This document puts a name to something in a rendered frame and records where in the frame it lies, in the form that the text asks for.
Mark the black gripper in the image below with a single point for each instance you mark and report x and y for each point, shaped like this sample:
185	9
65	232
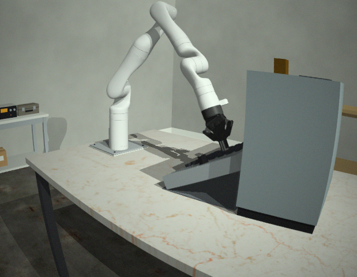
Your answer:
215	121

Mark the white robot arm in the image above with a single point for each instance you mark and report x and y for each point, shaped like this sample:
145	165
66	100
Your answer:
164	15

